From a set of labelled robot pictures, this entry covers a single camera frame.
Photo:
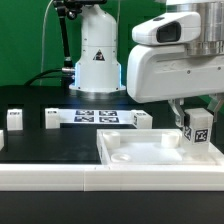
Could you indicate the white square tabletop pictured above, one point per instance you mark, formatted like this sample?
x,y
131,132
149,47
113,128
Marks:
x,y
153,147

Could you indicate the white U-shaped obstacle fence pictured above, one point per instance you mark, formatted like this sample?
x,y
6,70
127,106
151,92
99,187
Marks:
x,y
103,177

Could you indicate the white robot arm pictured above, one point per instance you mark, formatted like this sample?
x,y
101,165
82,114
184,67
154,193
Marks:
x,y
97,71

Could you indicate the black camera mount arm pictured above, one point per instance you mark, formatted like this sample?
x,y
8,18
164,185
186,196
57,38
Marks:
x,y
70,9

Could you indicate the white sheet with tags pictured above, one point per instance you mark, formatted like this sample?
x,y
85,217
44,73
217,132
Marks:
x,y
95,116

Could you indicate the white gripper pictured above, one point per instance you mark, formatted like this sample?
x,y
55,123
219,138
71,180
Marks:
x,y
167,72

